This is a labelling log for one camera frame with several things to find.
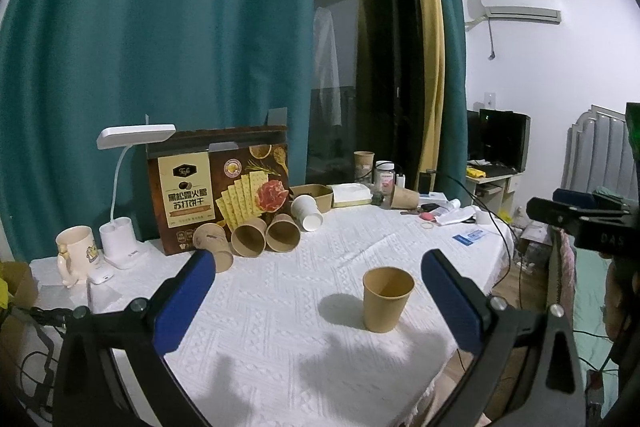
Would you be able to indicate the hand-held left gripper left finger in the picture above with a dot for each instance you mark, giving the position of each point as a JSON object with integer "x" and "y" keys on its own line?
{"x": 181, "y": 307}

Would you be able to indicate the narrow teal curtain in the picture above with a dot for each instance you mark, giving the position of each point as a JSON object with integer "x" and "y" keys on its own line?
{"x": 452, "y": 82}

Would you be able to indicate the white computer desk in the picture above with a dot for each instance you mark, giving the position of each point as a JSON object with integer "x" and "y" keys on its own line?
{"x": 495, "y": 187}

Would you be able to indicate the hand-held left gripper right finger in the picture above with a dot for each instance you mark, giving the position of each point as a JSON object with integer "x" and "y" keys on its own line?
{"x": 452, "y": 302}

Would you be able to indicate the green bed sheet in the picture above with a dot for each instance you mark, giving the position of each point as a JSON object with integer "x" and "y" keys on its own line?
{"x": 590, "y": 302}

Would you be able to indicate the small white bottle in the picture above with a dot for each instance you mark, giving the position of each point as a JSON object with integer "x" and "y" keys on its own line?
{"x": 400, "y": 181}

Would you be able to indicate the yellow packet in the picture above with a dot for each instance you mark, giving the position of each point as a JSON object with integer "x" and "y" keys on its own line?
{"x": 475, "y": 172}

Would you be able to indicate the white paper cup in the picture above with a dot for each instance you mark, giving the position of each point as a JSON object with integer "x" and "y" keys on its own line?
{"x": 307, "y": 212}

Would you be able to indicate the white tissue pack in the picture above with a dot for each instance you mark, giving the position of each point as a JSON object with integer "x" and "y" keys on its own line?
{"x": 351, "y": 195}

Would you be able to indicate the white papers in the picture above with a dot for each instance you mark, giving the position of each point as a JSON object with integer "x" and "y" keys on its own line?
{"x": 452, "y": 214}

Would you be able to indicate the cardboard box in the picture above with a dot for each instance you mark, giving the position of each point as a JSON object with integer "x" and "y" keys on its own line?
{"x": 15, "y": 289}

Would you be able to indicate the small black box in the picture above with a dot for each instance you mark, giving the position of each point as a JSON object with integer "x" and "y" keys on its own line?
{"x": 425, "y": 182}

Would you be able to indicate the brown paper cup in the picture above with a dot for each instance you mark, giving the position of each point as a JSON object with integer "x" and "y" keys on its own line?
{"x": 283, "y": 233}
{"x": 403, "y": 197}
{"x": 363, "y": 164}
{"x": 248, "y": 238}
{"x": 386, "y": 302}
{"x": 215, "y": 248}

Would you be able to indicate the wide teal curtain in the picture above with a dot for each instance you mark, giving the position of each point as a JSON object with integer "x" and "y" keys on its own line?
{"x": 150, "y": 32}

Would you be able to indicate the clear jar with white lid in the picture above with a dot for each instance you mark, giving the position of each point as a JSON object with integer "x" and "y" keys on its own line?
{"x": 385, "y": 178}

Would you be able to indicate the cream cartoon mug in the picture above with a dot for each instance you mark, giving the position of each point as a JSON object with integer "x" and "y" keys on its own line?
{"x": 75, "y": 252}

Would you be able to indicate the rubber band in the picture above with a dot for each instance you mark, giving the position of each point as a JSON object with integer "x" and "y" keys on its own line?
{"x": 426, "y": 226}

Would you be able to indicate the grey padded headboard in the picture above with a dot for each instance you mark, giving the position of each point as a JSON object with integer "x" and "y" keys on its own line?
{"x": 597, "y": 152}

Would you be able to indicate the black computer monitor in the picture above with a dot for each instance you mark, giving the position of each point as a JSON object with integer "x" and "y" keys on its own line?
{"x": 502, "y": 134}

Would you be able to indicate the brown paper bowl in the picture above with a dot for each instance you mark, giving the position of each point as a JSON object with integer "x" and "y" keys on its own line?
{"x": 315, "y": 197}

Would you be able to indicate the white desk lamp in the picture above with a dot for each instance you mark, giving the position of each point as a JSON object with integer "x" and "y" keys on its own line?
{"x": 122, "y": 232}

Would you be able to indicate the yellow curtain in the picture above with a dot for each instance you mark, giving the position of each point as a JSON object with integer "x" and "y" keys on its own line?
{"x": 425, "y": 32}

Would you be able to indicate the white wall socket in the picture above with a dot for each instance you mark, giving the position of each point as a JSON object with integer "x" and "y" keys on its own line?
{"x": 489, "y": 100}

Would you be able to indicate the small white device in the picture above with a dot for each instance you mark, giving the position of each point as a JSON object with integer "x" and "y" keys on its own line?
{"x": 100, "y": 276}

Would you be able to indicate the brown cracker box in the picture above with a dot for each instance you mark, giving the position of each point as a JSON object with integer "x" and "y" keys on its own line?
{"x": 220, "y": 192}

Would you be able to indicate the dark glass sliding door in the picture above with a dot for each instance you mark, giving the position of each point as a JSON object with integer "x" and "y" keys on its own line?
{"x": 365, "y": 57}

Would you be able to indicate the blue card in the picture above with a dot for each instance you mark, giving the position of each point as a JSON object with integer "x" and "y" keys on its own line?
{"x": 470, "y": 237}

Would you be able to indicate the white air conditioner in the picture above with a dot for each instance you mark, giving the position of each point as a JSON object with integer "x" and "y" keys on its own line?
{"x": 515, "y": 9}

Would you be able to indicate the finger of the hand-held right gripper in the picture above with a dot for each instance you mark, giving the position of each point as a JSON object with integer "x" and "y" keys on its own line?
{"x": 552, "y": 213}
{"x": 572, "y": 197}

